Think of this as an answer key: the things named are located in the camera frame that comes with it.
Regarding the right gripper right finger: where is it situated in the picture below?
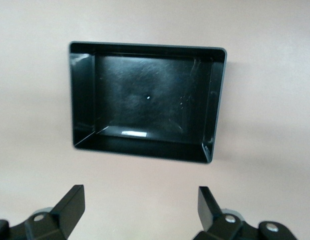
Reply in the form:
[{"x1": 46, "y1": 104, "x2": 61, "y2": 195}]
[{"x1": 193, "y1": 185, "x2": 297, "y2": 240}]

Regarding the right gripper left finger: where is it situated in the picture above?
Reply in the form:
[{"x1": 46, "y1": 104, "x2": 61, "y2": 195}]
[{"x1": 0, "y1": 184, "x2": 85, "y2": 240}]

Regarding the black rectangular plastic tray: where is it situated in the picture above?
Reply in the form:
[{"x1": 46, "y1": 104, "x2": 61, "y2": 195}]
[{"x1": 68, "y1": 41, "x2": 228, "y2": 166}]

